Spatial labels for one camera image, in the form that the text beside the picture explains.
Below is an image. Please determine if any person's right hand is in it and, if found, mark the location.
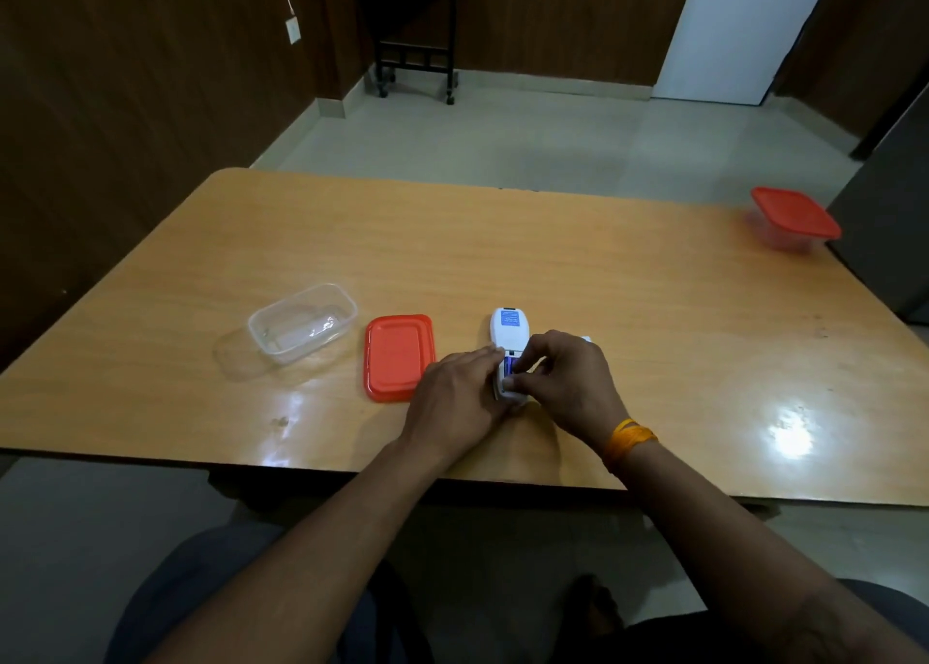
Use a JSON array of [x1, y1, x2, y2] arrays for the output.
[[502, 330, 632, 456]]

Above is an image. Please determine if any person's foot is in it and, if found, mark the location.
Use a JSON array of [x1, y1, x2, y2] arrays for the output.
[[565, 574, 626, 641]]

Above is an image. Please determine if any white door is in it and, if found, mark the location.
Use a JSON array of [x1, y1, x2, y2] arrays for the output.
[[651, 0, 842, 107]]

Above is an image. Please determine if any clear rectangular plastic container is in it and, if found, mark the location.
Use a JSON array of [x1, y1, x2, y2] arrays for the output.
[[247, 282, 360, 367]]

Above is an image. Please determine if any white handheld electronic device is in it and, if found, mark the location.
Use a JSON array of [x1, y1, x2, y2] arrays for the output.
[[489, 307, 537, 405]]

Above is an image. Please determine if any clear container with orange lid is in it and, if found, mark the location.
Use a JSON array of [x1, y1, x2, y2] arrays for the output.
[[749, 186, 843, 255]]

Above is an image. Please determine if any orange rectangular plastic lid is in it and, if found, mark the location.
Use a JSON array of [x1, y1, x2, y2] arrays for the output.
[[363, 314, 437, 404]]

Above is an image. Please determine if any person's left leg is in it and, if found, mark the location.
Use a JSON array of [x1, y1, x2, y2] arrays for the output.
[[104, 523, 436, 664]]

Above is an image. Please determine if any black wheeled trolley table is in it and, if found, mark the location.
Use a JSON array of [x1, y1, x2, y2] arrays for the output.
[[353, 0, 473, 106]]

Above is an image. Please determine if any person's right forearm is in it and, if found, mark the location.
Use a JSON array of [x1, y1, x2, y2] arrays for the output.
[[608, 439, 929, 664]]

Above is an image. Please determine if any person's right leg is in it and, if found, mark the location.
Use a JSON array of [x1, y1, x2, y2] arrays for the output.
[[552, 576, 929, 664]]

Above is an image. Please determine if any person's left forearm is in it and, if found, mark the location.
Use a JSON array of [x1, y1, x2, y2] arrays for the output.
[[144, 435, 445, 664]]

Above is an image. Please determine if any person's left hand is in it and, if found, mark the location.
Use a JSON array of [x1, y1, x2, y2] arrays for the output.
[[403, 346, 510, 469]]

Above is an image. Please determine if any orange thread wristband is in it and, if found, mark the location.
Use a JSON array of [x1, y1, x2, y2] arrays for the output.
[[601, 417, 659, 473]]

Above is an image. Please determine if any dark grey cabinet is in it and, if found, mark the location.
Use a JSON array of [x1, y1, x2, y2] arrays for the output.
[[826, 82, 929, 325]]

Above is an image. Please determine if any person's leg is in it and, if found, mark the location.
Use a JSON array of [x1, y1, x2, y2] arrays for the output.
[[104, 523, 436, 664], [552, 576, 929, 664]]

